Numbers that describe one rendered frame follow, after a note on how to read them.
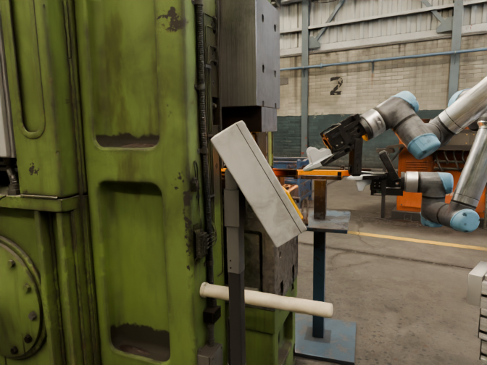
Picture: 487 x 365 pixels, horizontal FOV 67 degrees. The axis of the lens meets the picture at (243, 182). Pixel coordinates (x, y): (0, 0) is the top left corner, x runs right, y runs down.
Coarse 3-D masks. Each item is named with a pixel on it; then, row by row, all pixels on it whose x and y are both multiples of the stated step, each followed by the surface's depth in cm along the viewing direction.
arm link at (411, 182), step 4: (408, 172) 133; (412, 172) 132; (416, 172) 132; (408, 176) 131; (412, 176) 131; (416, 176) 130; (408, 180) 131; (412, 180) 130; (416, 180) 130; (404, 184) 132; (408, 184) 131; (412, 184) 130; (416, 184) 130; (404, 188) 133; (408, 188) 132; (412, 188) 131; (416, 188) 131; (416, 192) 133
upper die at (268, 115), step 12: (228, 108) 143; (240, 108) 141; (252, 108) 139; (264, 108) 141; (228, 120) 144; (240, 120) 142; (252, 120) 140; (264, 120) 141; (276, 120) 156; (252, 132) 141
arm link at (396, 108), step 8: (392, 96) 104; (400, 96) 102; (408, 96) 102; (384, 104) 103; (392, 104) 102; (400, 104) 102; (408, 104) 102; (416, 104) 102; (384, 112) 102; (392, 112) 102; (400, 112) 101; (408, 112) 101; (384, 120) 102; (392, 120) 102; (400, 120) 101; (392, 128) 104
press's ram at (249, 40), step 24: (240, 0) 130; (264, 0) 136; (240, 24) 131; (264, 24) 137; (240, 48) 133; (264, 48) 138; (240, 72) 134; (264, 72) 139; (240, 96) 135; (264, 96) 140
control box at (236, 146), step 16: (240, 128) 77; (224, 144) 77; (240, 144) 78; (256, 144) 78; (224, 160) 78; (240, 160) 78; (256, 160) 78; (240, 176) 79; (256, 176) 79; (272, 176) 79; (256, 192) 79; (272, 192) 80; (256, 208) 80; (272, 208) 80; (288, 208) 80; (272, 224) 81; (288, 224) 81; (304, 224) 82; (272, 240) 81
